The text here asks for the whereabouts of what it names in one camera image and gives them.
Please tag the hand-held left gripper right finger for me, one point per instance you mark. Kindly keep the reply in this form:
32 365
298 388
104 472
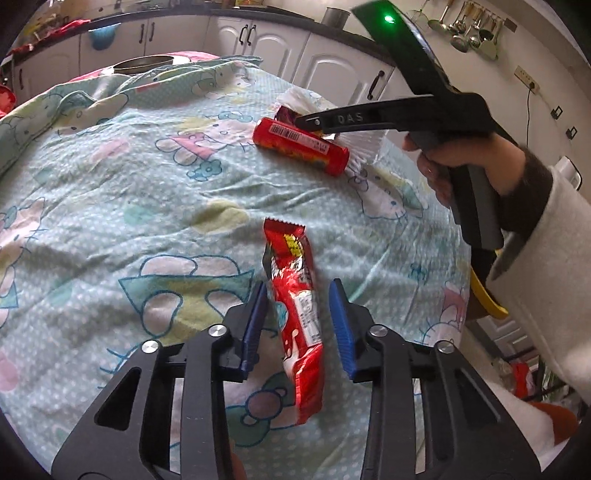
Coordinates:
342 332

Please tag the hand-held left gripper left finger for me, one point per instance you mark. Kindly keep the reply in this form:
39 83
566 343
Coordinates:
253 327

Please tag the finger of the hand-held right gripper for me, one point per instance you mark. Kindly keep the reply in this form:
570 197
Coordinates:
360 121

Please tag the red snack wrapper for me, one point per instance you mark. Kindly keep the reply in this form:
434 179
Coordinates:
295 295

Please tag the red cylindrical snack can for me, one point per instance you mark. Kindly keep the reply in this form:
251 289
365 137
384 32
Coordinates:
295 143

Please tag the yellow plastic bin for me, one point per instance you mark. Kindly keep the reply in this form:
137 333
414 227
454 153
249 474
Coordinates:
489 302

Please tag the person's right forearm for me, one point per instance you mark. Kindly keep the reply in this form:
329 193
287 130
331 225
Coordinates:
554 254

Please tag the person's right hand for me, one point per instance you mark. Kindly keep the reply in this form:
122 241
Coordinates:
485 157

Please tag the row of hanging kitchen utensils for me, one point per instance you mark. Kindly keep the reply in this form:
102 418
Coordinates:
461 37

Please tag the white ribbed plastic wrapper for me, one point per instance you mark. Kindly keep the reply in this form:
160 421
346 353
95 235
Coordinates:
302 100

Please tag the pink snack wrapper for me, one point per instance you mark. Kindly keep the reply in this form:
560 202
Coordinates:
284 114

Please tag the metal canister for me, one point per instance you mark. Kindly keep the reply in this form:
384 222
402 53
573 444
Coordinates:
334 17

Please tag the cat print blanket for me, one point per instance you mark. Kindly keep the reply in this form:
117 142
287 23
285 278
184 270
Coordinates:
115 207

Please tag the person's white clothing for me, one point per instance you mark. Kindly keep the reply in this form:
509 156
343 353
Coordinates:
521 429

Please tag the metal basin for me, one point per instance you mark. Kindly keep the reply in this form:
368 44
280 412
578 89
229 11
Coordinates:
138 64

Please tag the white wall socket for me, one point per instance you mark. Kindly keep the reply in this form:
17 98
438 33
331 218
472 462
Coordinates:
526 77

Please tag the black wall switch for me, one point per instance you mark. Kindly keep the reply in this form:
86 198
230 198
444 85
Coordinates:
571 132
557 112

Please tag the white wall box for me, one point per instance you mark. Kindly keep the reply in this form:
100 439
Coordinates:
569 171

